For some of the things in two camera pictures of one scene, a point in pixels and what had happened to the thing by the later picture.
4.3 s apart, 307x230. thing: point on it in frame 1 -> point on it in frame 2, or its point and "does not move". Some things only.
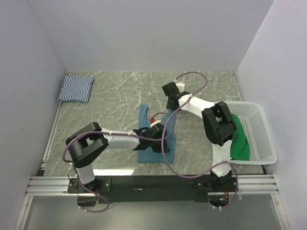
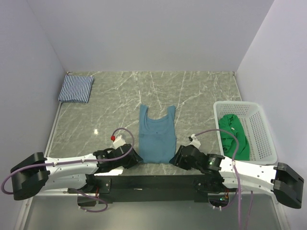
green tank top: (240, 147) does not move
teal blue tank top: (168, 119) does not move
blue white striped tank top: (76, 89) does not move
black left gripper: (158, 149) -> (135, 159)
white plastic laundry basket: (262, 148) does not move
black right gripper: (169, 107) -> (178, 159)
